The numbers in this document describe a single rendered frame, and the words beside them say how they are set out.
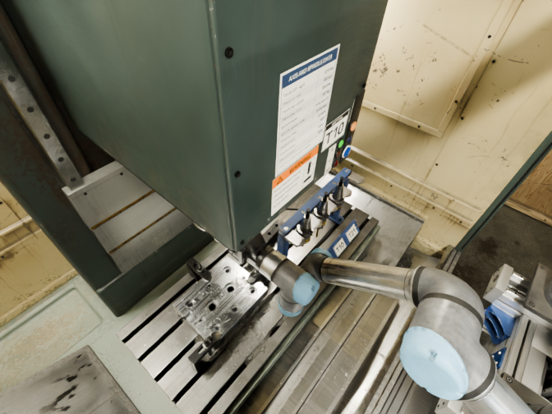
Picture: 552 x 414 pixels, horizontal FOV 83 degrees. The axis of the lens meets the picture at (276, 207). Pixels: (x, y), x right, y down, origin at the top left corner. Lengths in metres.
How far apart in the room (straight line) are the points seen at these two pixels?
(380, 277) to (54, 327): 1.58
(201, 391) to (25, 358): 0.94
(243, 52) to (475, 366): 0.62
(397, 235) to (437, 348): 1.22
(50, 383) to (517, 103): 2.08
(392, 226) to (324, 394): 0.92
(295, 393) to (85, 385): 0.86
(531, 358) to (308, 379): 0.77
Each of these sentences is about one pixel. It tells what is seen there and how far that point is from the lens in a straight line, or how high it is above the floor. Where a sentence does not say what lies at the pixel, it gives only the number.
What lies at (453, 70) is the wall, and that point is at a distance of 1.46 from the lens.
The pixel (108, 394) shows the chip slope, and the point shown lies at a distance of 1.63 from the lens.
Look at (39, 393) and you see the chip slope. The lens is 1.67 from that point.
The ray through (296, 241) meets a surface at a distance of 1.13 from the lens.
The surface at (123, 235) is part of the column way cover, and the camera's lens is 1.38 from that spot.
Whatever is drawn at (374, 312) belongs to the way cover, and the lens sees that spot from 1.63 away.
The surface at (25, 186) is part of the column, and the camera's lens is 1.15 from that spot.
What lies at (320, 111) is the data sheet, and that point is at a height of 1.81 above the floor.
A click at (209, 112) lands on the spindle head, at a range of 0.43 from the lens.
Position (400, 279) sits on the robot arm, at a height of 1.49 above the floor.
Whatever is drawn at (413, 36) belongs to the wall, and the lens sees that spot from 1.48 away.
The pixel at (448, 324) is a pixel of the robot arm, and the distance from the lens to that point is 0.68.
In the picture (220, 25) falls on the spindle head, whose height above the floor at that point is 2.01.
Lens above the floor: 2.13
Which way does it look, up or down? 48 degrees down
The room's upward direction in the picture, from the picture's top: 3 degrees clockwise
